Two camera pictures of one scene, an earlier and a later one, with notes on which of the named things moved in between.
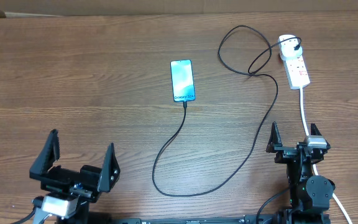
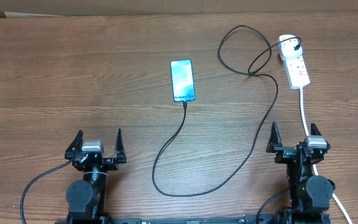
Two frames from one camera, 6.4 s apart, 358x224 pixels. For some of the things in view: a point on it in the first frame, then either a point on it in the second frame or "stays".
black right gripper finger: x=314 y=130 stays
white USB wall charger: x=289 y=46 stays
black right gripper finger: x=275 y=140 stays
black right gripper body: x=286 y=152 stays
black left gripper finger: x=110 y=171 to x=121 y=157
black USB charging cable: x=262 y=124 stays
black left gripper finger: x=48 y=155 to x=76 y=145
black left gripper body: x=84 y=183 to x=108 y=165
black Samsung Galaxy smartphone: x=182 y=80 stays
